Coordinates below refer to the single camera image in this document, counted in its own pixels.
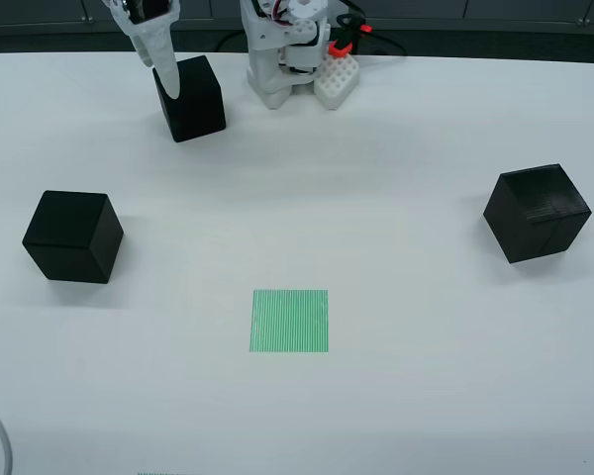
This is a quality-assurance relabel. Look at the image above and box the black cable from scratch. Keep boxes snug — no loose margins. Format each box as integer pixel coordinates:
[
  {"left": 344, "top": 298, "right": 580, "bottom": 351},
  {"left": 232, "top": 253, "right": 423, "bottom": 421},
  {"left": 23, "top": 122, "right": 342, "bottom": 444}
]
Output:
[{"left": 363, "top": 29, "right": 408, "bottom": 58}]

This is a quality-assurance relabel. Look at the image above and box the black orange clamp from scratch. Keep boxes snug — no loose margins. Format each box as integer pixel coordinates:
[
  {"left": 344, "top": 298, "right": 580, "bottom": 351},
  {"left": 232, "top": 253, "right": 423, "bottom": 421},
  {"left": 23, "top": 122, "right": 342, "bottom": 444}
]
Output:
[{"left": 328, "top": 13, "right": 373, "bottom": 58}]

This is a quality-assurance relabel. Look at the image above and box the green striped square marker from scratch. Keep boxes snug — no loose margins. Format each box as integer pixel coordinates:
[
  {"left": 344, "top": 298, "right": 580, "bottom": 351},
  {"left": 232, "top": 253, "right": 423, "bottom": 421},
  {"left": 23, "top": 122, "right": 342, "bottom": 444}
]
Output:
[{"left": 248, "top": 289, "right": 331, "bottom": 353}]

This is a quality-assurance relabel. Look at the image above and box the white perforated base block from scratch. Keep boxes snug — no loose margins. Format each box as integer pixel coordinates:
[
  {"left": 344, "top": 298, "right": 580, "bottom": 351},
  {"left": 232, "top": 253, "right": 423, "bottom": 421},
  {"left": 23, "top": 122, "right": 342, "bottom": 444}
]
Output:
[{"left": 314, "top": 51, "right": 361, "bottom": 111}]

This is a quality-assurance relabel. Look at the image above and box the smooth black cube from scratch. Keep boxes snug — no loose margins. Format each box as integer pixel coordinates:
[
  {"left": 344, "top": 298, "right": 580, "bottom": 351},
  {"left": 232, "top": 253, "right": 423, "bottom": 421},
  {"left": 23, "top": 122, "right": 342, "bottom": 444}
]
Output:
[
  {"left": 151, "top": 53, "right": 228, "bottom": 144},
  {"left": 22, "top": 190, "right": 125, "bottom": 285}
]

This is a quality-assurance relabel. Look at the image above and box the black cube with ridged lines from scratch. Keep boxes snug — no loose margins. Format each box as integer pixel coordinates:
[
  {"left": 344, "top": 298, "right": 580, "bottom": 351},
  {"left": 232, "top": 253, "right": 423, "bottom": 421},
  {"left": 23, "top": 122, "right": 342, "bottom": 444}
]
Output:
[{"left": 482, "top": 162, "right": 593, "bottom": 265}]

